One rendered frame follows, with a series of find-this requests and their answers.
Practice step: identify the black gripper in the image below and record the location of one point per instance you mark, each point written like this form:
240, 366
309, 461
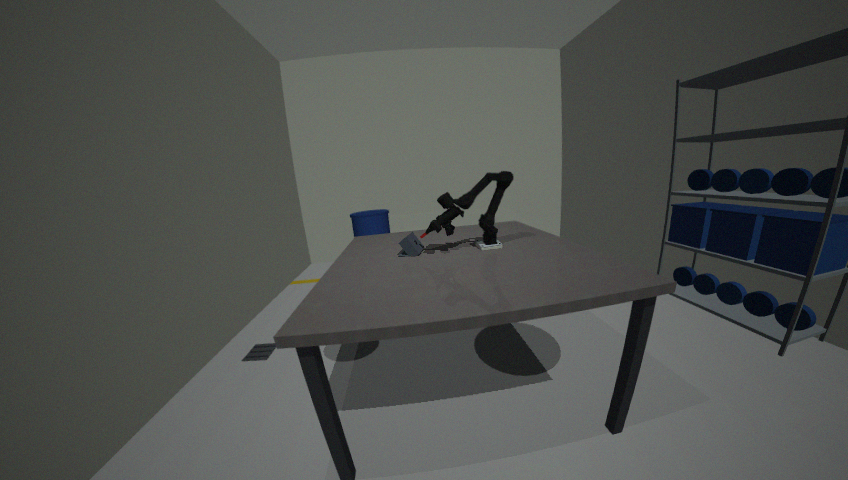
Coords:
437, 224

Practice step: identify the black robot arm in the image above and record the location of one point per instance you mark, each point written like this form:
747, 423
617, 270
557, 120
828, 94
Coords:
487, 220

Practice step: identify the blue-grey sloped panel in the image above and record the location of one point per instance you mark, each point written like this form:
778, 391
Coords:
411, 246

